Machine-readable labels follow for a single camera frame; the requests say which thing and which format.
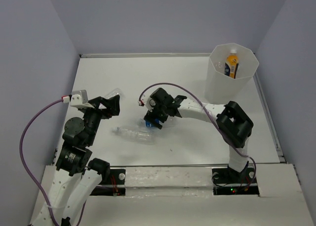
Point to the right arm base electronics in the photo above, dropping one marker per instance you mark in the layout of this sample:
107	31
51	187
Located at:
225	184

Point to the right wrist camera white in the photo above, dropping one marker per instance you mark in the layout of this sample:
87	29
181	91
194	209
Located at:
148	102

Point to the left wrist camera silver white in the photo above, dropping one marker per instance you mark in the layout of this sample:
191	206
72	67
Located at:
78	98

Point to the white octagonal bin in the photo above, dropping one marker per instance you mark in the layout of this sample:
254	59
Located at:
219	88

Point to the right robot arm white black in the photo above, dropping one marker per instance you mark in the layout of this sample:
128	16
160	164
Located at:
229	119

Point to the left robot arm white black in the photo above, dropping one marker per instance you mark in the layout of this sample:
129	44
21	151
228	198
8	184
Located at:
76	174

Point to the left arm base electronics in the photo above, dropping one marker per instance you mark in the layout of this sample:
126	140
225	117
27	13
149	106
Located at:
114	185

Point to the clear capless bottle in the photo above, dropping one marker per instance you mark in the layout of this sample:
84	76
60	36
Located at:
114	92

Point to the blue label water bottle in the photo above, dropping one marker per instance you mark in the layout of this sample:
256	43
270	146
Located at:
170	122

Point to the orange juice bottle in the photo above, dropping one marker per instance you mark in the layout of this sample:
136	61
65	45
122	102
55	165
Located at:
231	64

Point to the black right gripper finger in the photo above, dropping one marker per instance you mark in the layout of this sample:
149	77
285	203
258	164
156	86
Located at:
149	117
155	123

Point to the aluminium back rail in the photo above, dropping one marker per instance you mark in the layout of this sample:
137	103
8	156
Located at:
132	55

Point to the white front cover board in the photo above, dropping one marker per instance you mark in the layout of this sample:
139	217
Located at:
183	196

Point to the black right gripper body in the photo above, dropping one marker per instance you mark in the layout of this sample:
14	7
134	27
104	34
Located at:
159	113

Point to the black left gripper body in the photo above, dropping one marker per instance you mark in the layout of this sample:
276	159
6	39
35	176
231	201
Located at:
94	117

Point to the clear bottle white cap upper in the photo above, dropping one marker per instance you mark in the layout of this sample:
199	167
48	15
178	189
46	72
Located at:
135	134

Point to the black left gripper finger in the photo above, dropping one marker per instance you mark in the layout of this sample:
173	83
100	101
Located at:
96	102
111	106

